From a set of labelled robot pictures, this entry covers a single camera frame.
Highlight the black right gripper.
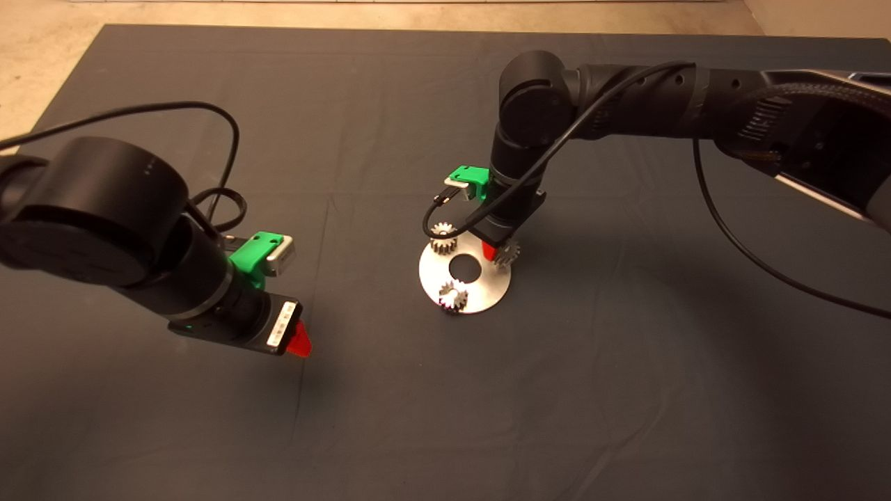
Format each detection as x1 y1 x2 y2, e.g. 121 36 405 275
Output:
468 186 548 262

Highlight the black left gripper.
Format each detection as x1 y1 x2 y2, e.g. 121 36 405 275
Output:
167 291 314 358

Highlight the round metal carrier plate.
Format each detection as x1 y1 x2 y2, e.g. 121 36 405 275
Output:
418 233 512 315

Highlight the dark grey table cloth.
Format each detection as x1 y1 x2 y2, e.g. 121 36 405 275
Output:
0 26 891 501

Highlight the green right camera mount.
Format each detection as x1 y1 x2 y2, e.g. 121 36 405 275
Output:
447 166 493 202

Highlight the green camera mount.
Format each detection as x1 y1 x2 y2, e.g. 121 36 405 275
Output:
228 232 285 291
447 166 493 202

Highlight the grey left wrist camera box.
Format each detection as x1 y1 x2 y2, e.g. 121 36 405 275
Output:
265 237 297 278

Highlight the green left camera mount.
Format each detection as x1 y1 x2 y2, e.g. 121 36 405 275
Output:
228 232 285 291

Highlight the thin black left camera cable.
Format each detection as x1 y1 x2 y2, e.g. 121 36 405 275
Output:
0 102 248 234

